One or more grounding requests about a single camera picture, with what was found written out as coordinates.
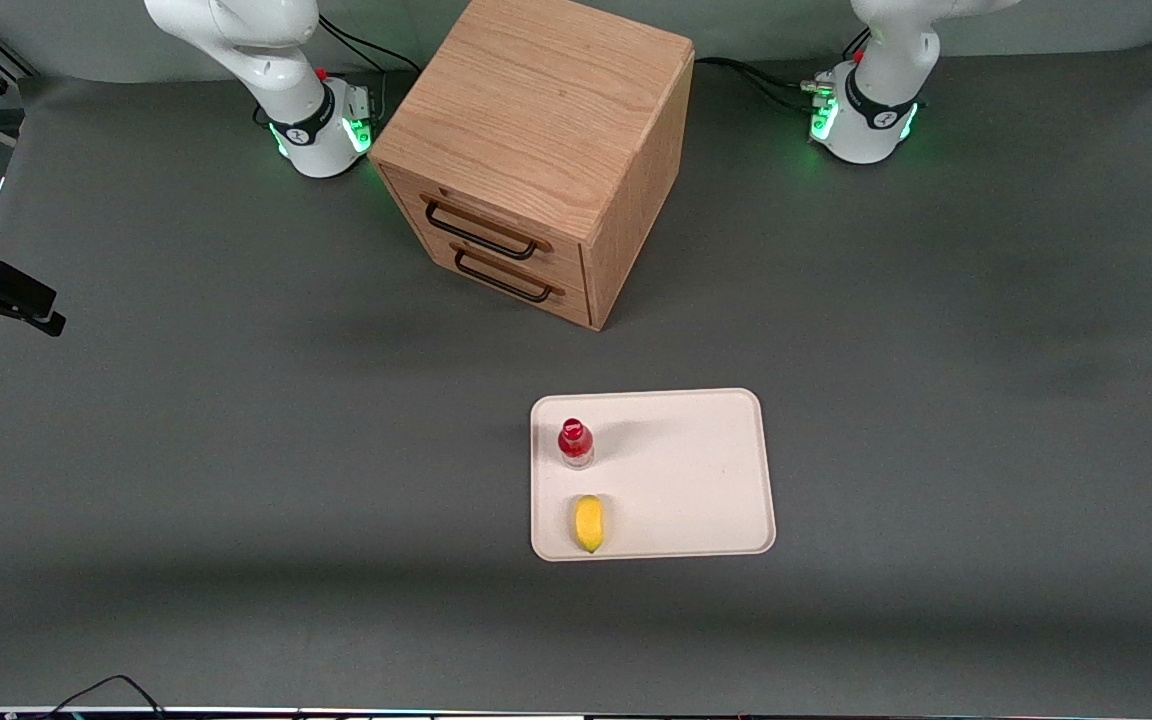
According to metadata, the cream plastic tray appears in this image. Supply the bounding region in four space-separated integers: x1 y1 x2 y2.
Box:
530 388 777 562

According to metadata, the wooden drawer cabinet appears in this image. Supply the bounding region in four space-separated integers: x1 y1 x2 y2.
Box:
368 0 696 332

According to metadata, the red capped small bottle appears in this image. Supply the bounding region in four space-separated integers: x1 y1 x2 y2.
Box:
557 418 596 470

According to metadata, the yellow toy banana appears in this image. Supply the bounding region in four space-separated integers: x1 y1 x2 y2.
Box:
574 495 605 554

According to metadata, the black cable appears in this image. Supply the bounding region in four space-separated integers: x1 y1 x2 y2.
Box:
44 675 169 719
316 14 419 77
693 56 822 113

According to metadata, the black drawer handle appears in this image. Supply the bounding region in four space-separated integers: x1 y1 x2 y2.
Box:
453 248 553 305
424 200 541 262

